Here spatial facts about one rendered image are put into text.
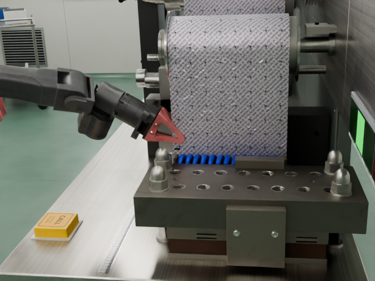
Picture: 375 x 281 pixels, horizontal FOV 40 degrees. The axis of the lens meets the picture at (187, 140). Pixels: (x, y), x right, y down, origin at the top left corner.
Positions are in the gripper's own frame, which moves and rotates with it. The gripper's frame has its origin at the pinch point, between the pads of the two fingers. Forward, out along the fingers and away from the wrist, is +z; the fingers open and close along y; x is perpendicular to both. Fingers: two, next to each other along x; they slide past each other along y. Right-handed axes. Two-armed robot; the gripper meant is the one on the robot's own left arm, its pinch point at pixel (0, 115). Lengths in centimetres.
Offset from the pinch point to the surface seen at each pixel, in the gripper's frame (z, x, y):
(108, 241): 25, -15, -48
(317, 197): 32, -53, -65
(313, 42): 16, -71, -43
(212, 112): 17, -47, -42
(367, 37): 8, -68, -74
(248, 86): 16, -55, -44
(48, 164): 82, 68, 239
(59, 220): 18.7, -8.2, -41.7
